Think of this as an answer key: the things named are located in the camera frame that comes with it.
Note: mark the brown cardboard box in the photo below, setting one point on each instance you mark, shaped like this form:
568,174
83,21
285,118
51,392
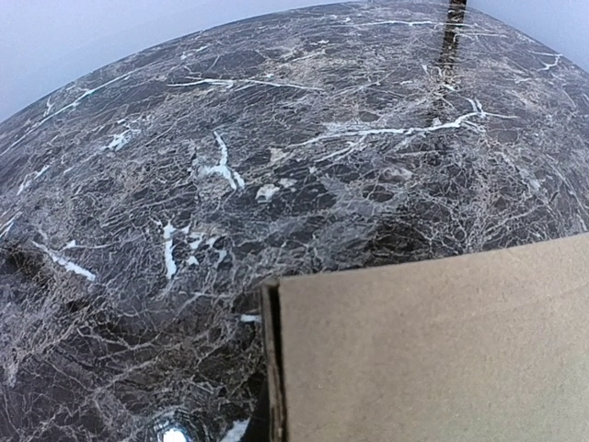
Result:
488,346

